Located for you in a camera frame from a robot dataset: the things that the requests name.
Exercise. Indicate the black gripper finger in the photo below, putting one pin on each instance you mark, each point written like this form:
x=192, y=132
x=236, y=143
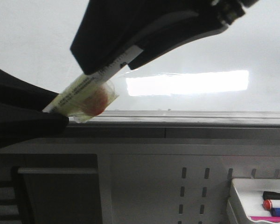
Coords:
x=21, y=111
x=110, y=27

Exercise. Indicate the white black whiteboard marker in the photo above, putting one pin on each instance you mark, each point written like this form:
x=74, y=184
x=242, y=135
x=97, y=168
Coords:
x=89, y=95

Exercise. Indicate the grey whiteboard bottom ledge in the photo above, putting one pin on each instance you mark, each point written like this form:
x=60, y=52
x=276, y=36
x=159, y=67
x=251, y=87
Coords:
x=179, y=124

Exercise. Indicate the white whiteboard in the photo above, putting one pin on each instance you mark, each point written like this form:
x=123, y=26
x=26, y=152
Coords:
x=237, y=70

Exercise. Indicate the dark grey box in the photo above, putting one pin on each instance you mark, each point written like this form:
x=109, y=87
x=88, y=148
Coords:
x=58, y=189

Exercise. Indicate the grey slotted metal panel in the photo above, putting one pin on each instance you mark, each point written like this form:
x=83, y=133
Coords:
x=177, y=181

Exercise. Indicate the white plastic tray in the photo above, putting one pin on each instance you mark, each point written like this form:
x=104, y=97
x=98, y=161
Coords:
x=246, y=200

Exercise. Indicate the red capped marker in tray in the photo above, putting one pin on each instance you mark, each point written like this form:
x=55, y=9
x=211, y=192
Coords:
x=270, y=204

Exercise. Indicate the pink item in tray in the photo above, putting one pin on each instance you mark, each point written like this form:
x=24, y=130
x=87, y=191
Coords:
x=269, y=219

